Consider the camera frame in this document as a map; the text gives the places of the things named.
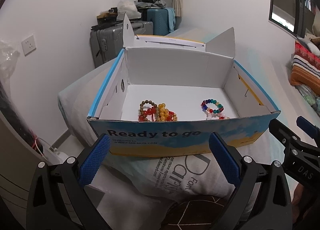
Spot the yellow bead bracelet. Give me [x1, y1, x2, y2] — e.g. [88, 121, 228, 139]
[156, 102, 173, 122]

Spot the grey suitcase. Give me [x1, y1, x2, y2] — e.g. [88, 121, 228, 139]
[89, 21, 153, 68]

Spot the teal suitcase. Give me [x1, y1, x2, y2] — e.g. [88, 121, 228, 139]
[146, 8, 177, 36]

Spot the striped red orange pillow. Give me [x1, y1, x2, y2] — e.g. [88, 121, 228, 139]
[289, 41, 320, 95]

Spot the multicolour glass bead bracelet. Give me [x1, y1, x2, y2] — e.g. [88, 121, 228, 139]
[200, 98, 225, 116]

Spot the brown wood green bead bracelet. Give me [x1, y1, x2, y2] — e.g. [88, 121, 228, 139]
[138, 99, 158, 122]

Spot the floral quilt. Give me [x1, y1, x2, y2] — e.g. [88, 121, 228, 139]
[295, 85, 320, 116]

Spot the window frame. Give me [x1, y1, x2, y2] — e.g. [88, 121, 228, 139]
[269, 0, 319, 38]

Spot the red bead bracelet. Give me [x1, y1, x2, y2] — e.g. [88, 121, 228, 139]
[138, 108, 178, 122]

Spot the pink white bead bracelet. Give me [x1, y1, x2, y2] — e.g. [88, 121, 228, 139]
[206, 112, 231, 120]

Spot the blue yellow cardboard box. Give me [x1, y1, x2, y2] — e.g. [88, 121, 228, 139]
[87, 18, 280, 157]

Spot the white wall socket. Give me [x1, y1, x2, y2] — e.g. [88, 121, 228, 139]
[21, 35, 36, 56]

